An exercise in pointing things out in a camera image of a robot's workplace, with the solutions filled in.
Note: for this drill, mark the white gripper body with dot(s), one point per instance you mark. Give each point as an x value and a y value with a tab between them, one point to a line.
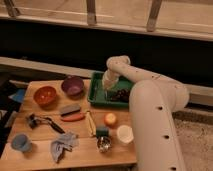
110	78

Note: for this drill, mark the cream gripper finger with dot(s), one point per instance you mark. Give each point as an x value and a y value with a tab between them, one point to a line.
105	87
113	88

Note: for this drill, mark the silver fork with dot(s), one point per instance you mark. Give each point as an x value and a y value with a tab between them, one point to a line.
106	95

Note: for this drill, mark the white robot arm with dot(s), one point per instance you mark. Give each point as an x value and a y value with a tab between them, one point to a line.
153	99

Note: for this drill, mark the purple bowl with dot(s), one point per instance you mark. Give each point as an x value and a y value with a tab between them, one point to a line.
72	85

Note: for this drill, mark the orange bowl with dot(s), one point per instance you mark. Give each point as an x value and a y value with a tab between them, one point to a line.
45	95

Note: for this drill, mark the silver knife in tray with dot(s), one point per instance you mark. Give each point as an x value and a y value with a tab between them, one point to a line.
95	92

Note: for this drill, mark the green plastic tray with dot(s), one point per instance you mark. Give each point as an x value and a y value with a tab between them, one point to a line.
100	101

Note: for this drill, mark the dark grape bunch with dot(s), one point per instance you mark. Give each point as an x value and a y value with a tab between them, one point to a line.
121	95

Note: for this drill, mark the orange yellow fruit toy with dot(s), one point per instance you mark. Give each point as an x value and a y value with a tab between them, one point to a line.
110	119

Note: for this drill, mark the cream banana toy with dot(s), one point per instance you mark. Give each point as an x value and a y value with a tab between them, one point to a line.
91	124

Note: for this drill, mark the grey blue sponge block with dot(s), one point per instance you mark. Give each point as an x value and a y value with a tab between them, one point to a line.
69	109

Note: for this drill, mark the teal block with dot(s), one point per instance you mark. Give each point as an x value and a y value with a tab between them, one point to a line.
102	131

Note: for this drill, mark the white cup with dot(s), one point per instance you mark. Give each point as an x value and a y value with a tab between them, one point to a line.
124	134

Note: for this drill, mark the shiny metal cup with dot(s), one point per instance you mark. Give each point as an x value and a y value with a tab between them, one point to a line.
103	144

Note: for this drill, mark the blue grey cloth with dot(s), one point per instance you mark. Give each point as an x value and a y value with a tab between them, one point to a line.
65	141

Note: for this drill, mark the blue object left of table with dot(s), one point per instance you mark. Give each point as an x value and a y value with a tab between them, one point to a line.
19	95

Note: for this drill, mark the blue plastic cup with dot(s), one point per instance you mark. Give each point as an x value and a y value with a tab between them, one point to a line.
21	142

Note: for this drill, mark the black handled kitchen tool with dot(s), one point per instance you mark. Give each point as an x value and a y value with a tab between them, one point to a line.
34	121

